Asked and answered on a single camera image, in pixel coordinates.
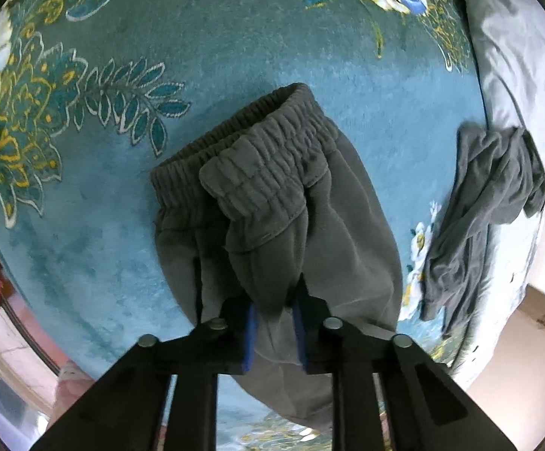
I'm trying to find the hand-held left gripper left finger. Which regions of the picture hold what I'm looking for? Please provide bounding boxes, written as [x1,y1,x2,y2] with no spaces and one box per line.
[32,301,257,451]

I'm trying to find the light blue floral quilt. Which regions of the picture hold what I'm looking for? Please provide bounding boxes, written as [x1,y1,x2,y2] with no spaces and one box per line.
[446,0,545,386]

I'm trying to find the thin grey garment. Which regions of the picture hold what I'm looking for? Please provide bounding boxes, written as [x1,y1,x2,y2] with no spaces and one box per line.
[420,122,545,334]

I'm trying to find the teal floral blanket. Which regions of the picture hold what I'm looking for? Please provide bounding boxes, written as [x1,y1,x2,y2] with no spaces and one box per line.
[0,0,489,451]

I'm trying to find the dark grey fleece sweatpants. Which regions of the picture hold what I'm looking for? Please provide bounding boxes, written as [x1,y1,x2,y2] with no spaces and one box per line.
[150,82,405,433]

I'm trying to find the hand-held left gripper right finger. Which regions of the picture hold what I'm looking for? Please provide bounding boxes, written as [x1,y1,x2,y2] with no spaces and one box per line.
[292,276,518,451]

